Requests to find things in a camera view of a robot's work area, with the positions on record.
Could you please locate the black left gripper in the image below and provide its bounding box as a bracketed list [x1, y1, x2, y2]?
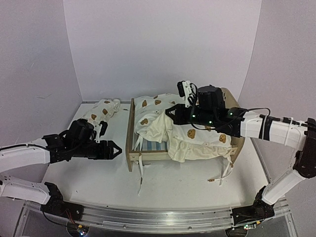
[72, 140, 122, 160]

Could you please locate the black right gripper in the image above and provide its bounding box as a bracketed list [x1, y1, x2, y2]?
[166, 104, 217, 128]

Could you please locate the large bear print cushion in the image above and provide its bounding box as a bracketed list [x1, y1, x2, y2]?
[133, 92, 235, 197]

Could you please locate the wooden pet bed frame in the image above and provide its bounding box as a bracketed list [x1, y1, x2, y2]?
[126, 93, 244, 174]

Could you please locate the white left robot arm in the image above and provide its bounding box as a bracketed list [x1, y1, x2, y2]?
[0, 119, 122, 216]

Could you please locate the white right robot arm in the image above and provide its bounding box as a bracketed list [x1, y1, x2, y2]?
[165, 81, 316, 226]

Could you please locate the blue striped bed mattress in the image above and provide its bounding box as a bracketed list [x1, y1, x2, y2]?
[132, 140, 167, 152]

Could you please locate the small bear print pillow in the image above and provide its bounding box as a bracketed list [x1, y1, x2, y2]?
[81, 99, 120, 126]

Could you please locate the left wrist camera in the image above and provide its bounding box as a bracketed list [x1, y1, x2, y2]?
[94, 121, 108, 143]

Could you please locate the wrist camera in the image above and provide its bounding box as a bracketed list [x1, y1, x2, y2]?
[177, 80, 197, 108]
[94, 121, 108, 143]

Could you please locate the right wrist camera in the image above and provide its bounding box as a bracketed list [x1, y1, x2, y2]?
[177, 80, 197, 108]

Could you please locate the aluminium table edge rail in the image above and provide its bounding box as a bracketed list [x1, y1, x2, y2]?
[81, 100, 131, 104]

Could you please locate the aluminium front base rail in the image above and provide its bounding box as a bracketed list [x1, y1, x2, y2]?
[25, 197, 297, 237]

